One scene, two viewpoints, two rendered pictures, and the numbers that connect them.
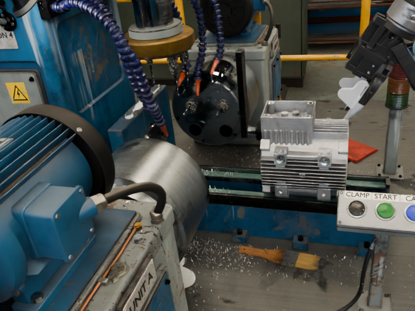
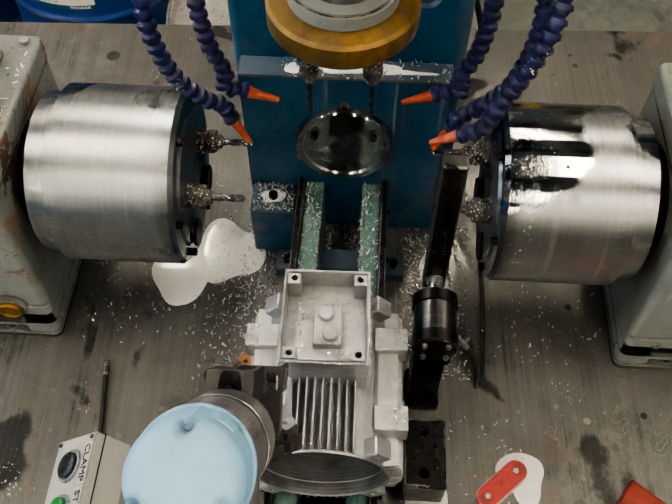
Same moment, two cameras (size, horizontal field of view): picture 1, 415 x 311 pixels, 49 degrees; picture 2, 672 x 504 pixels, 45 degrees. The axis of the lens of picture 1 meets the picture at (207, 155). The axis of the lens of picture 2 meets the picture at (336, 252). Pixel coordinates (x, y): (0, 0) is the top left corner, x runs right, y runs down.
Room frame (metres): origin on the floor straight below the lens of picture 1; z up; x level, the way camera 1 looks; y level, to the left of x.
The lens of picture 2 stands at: (0.88, -0.64, 1.94)
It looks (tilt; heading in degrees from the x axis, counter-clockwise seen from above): 56 degrees down; 74
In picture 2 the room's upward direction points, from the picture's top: straight up
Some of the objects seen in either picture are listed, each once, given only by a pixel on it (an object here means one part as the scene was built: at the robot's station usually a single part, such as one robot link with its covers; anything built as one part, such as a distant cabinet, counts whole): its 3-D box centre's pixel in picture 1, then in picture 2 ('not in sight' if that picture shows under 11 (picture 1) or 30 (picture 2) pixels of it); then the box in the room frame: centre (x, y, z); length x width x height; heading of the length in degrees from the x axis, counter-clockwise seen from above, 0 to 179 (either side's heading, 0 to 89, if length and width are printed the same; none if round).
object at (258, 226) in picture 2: not in sight; (275, 215); (1.01, 0.15, 0.86); 0.07 x 0.06 x 0.12; 160
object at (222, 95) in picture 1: (219, 95); (576, 194); (1.40, -0.06, 1.04); 0.41 x 0.25 x 0.25; 160
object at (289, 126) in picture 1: (288, 122); (326, 330); (1.00, -0.21, 1.11); 0.12 x 0.11 x 0.07; 71
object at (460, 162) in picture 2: (243, 95); (443, 228); (1.17, -0.12, 1.12); 0.04 x 0.03 x 0.26; 70
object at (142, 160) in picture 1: (131, 223); (93, 171); (0.75, 0.17, 1.04); 0.37 x 0.25 x 0.25; 160
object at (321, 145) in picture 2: (157, 149); (343, 146); (1.12, 0.14, 1.01); 0.15 x 0.02 x 0.15; 160
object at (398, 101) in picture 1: (397, 97); not in sight; (1.19, -0.56, 1.05); 0.06 x 0.06 x 0.04
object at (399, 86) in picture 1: (398, 82); not in sight; (1.19, -0.56, 1.10); 0.06 x 0.06 x 0.04
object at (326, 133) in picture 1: (305, 156); (325, 395); (0.98, -0.24, 1.01); 0.20 x 0.19 x 0.19; 71
